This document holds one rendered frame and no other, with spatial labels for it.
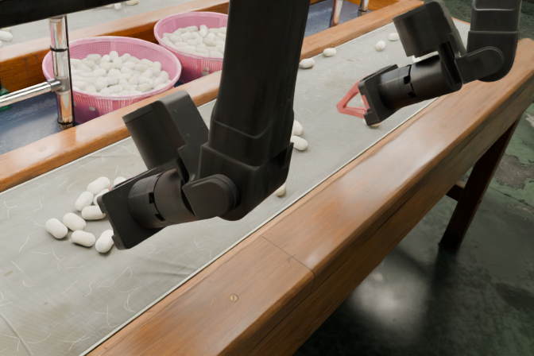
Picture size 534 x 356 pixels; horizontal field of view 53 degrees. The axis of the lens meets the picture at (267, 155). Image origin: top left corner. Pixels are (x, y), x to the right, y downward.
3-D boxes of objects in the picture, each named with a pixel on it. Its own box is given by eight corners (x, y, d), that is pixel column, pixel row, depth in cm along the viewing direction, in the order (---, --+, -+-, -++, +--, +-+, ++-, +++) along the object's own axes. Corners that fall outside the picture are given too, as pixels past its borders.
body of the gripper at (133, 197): (91, 198, 58) (125, 188, 52) (164, 162, 64) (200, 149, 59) (118, 252, 58) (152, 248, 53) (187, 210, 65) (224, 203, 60)
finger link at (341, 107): (322, 93, 86) (369, 76, 79) (346, 81, 91) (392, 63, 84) (338, 132, 87) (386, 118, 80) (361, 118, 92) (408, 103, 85)
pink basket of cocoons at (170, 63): (199, 94, 121) (202, 56, 116) (140, 155, 100) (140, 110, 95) (94, 64, 126) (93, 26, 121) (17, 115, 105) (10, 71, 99)
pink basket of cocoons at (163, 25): (284, 75, 135) (289, 40, 130) (209, 108, 117) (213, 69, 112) (207, 38, 147) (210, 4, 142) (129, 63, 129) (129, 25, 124)
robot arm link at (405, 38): (507, 70, 66) (511, 59, 74) (475, -19, 65) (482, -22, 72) (415, 102, 73) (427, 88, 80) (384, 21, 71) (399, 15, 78)
